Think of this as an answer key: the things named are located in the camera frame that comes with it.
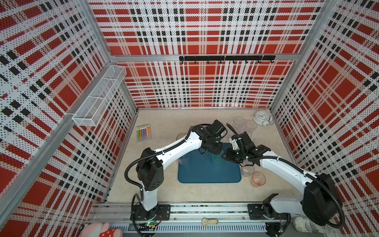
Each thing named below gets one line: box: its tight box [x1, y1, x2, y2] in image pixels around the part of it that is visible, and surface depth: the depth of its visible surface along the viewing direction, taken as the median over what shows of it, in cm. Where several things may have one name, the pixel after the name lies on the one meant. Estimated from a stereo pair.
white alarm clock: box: [253, 110, 273, 126], surface depth 113 cm
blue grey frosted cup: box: [178, 152, 193, 168], surface depth 90 cm
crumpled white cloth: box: [292, 216, 333, 234], surface depth 68 cm
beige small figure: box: [201, 217, 219, 227], surface depth 72 cm
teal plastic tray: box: [177, 142, 242, 184], surface depth 88 cm
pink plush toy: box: [79, 222, 123, 237], surface depth 66 cm
